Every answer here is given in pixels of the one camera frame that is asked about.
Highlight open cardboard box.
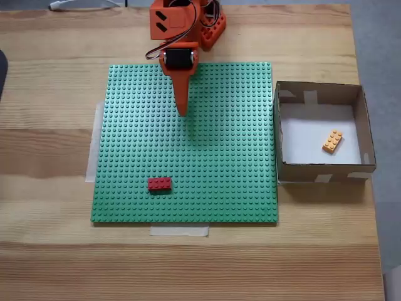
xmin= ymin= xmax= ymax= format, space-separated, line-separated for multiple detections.
xmin=273 ymin=80 xmax=377 ymax=186

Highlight masking tape strip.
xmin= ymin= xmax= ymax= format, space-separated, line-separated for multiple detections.
xmin=149 ymin=224 xmax=210 ymax=238
xmin=85 ymin=100 xmax=106 ymax=184

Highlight red lego block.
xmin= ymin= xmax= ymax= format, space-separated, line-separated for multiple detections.
xmin=147 ymin=177 xmax=173 ymax=193

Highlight black rounded object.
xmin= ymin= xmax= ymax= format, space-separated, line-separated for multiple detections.
xmin=0 ymin=49 xmax=9 ymax=103

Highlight yellow lego block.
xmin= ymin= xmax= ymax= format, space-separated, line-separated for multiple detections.
xmin=321 ymin=129 xmax=344 ymax=155

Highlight white paper sheet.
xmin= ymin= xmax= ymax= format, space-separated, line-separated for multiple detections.
xmin=279 ymin=104 xmax=363 ymax=166

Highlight green lego baseplate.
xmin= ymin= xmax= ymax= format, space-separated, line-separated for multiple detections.
xmin=90 ymin=61 xmax=279 ymax=226

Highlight gripper servo cable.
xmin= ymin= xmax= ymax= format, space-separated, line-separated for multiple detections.
xmin=145 ymin=0 xmax=201 ymax=63

